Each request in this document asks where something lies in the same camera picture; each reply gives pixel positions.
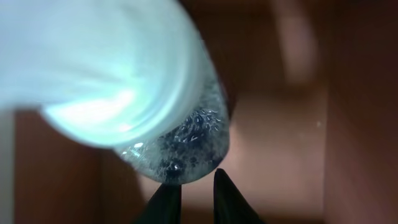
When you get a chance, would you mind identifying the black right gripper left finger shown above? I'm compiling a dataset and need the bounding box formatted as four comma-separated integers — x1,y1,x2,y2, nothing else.
133,184,182,224

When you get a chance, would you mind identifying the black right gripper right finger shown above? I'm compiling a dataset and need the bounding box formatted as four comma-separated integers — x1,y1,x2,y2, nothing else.
213,169,264,224

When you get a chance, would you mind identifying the blue foam soap pump bottle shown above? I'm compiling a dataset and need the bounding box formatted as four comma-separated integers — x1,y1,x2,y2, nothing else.
1,0,229,185

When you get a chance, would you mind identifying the white box with pink interior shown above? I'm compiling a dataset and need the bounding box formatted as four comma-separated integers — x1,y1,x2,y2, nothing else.
1,1,397,223

